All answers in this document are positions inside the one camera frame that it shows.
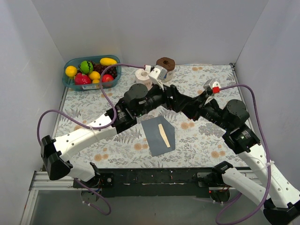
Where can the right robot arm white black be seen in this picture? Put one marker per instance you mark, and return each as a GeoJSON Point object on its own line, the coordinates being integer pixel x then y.
{"type": "Point", "coordinates": [281, 199]}

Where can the yellow lemon centre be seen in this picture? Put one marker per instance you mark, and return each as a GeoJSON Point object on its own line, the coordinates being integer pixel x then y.
{"type": "Point", "coordinates": [94, 75]}

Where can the aluminium frame rail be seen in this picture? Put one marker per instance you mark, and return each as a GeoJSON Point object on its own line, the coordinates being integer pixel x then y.
{"type": "Point", "coordinates": [60, 203]}

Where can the small yellow fruit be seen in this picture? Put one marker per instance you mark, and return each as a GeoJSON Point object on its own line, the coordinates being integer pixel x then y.
{"type": "Point", "coordinates": [96, 81]}

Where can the teal plastic fruit basket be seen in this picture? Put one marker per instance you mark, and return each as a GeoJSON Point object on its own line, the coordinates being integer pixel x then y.
{"type": "Point", "coordinates": [115, 72]}

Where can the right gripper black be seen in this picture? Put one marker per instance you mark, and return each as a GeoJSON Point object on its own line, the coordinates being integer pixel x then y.
{"type": "Point", "coordinates": [199, 106]}

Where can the red apple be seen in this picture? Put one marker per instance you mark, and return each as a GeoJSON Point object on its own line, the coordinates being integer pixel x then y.
{"type": "Point", "coordinates": [107, 78]}

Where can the white toilet paper roll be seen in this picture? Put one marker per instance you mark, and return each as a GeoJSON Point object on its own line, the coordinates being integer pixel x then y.
{"type": "Point", "coordinates": [142, 77]}

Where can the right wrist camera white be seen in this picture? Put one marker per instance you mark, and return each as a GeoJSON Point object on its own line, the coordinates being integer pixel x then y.
{"type": "Point", "coordinates": [212, 87]}

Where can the yellow lemon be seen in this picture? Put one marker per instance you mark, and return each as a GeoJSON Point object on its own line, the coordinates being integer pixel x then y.
{"type": "Point", "coordinates": [94, 75]}
{"type": "Point", "coordinates": [71, 72]}

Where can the yellow lemon left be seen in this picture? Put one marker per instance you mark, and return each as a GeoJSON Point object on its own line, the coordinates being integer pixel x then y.
{"type": "Point", "coordinates": [71, 72]}

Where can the yellow mango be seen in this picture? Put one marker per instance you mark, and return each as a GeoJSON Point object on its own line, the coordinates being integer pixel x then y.
{"type": "Point", "coordinates": [107, 61]}

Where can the grey envelope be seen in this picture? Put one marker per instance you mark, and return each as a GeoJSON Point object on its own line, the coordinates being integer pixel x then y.
{"type": "Point", "coordinates": [155, 142]}

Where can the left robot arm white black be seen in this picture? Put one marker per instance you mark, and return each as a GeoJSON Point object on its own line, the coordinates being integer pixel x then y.
{"type": "Point", "coordinates": [57, 152]}

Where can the green watermelon ball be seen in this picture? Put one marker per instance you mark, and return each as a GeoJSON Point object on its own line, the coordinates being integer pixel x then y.
{"type": "Point", "coordinates": [86, 67]}

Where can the brown toilet paper roll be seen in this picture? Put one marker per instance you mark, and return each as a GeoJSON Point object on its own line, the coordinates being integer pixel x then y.
{"type": "Point", "coordinates": [169, 65]}

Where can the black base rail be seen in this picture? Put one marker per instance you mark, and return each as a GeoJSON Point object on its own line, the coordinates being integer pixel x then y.
{"type": "Point", "coordinates": [156, 182]}

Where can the cream letter paper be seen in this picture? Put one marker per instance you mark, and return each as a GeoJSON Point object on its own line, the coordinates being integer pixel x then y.
{"type": "Point", "coordinates": [163, 135]}

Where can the pink dragon fruit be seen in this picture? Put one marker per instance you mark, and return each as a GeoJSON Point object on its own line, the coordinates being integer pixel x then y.
{"type": "Point", "coordinates": [82, 79]}

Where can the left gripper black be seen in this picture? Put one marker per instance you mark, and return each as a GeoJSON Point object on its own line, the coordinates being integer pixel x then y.
{"type": "Point", "coordinates": [168, 96]}

